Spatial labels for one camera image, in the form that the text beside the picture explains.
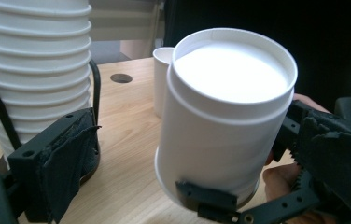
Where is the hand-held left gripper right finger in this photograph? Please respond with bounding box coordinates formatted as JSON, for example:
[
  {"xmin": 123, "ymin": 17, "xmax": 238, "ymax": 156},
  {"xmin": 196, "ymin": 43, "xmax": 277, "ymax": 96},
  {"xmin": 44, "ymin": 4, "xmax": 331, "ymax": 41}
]
[{"xmin": 289, "ymin": 109, "xmax": 351, "ymax": 224}]

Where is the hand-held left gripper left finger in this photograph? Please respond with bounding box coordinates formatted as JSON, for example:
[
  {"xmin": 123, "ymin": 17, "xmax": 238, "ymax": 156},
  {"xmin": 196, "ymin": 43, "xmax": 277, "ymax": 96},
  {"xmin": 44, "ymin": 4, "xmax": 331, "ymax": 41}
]
[{"xmin": 7, "ymin": 106, "xmax": 102, "ymax": 224}]

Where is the white paper cup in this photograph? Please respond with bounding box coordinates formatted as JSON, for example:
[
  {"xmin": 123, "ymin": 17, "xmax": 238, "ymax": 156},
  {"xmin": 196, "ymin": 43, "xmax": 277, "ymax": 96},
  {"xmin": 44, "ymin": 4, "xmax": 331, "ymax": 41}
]
[
  {"xmin": 152, "ymin": 46, "xmax": 176, "ymax": 119},
  {"xmin": 154, "ymin": 27, "xmax": 299, "ymax": 213}
]

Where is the tall stack of white cups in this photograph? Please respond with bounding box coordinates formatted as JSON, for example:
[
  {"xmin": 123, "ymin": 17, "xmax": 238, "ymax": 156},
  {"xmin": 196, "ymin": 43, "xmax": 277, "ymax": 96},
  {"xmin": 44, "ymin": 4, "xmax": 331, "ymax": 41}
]
[{"xmin": 0, "ymin": 0, "xmax": 93, "ymax": 158}]

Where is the light wooden furniture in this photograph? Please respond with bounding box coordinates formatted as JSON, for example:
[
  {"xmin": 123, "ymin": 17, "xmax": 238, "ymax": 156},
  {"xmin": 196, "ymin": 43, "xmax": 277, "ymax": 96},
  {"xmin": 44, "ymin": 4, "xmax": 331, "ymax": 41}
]
[{"xmin": 89, "ymin": 0, "xmax": 165, "ymax": 61}]

